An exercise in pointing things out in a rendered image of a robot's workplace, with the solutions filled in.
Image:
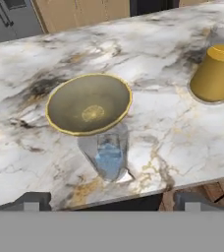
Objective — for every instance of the yellow cylindrical container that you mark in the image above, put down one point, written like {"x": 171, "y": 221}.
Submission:
{"x": 215, "y": 75}

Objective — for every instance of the tan wooden cupboards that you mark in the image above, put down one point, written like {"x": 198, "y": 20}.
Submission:
{"x": 84, "y": 11}

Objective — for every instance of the grey fridge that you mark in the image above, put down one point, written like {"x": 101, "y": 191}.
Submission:
{"x": 9, "y": 16}

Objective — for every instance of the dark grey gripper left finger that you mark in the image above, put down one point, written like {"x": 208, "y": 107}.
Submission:
{"x": 35, "y": 201}

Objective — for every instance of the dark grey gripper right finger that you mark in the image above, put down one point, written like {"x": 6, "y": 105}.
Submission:
{"x": 192, "y": 201}

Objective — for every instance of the clear glass cup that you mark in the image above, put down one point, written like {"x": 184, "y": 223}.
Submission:
{"x": 108, "y": 154}

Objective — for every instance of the yellow-rimmed glass bowl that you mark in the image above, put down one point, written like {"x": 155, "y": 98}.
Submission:
{"x": 89, "y": 104}

